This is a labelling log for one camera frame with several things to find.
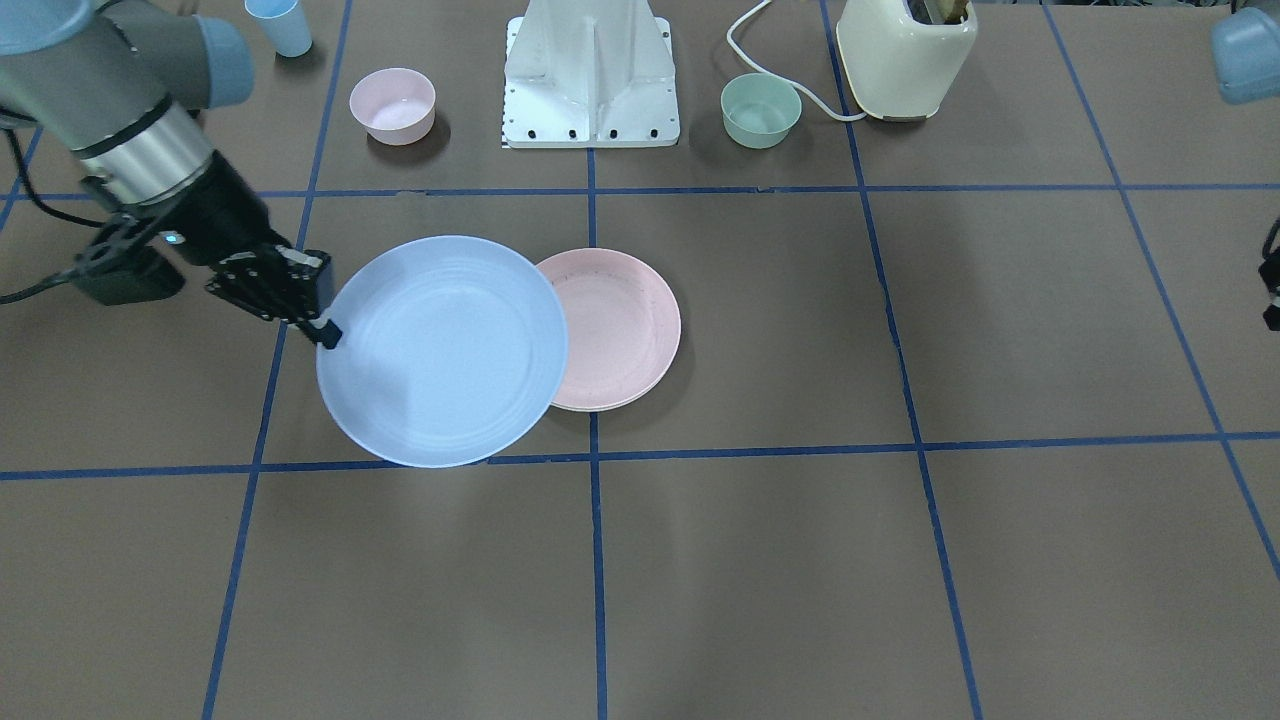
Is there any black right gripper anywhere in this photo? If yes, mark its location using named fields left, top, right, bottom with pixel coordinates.
left=160, top=151, right=343, bottom=350

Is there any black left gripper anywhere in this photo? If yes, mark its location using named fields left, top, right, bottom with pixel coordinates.
left=1258, top=217, right=1280, bottom=332

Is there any light blue plate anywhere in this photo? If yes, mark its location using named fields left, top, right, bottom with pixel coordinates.
left=316, top=234, right=568, bottom=468

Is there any pink plate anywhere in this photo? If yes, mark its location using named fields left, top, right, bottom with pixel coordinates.
left=538, top=249, right=682, bottom=413

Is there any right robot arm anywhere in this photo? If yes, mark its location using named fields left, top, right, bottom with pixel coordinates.
left=1, top=1, right=342, bottom=348

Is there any pink bowl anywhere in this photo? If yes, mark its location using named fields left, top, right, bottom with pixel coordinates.
left=348, top=67, right=436, bottom=146

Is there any light blue cup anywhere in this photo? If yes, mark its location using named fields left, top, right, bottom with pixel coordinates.
left=243, top=0, right=314, bottom=58

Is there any cream toaster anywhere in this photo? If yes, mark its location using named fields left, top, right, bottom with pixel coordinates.
left=835, top=1, right=979, bottom=122

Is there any bread slice in toaster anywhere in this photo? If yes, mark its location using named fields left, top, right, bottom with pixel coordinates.
left=906, top=0, right=970, bottom=26

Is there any green bowl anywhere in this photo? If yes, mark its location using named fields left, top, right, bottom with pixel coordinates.
left=719, top=73, right=803, bottom=150

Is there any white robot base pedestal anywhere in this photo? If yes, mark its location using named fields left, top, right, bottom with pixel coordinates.
left=500, top=1, right=681, bottom=149

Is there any white toaster cable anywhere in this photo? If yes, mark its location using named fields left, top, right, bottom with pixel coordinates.
left=726, top=0, right=867, bottom=123

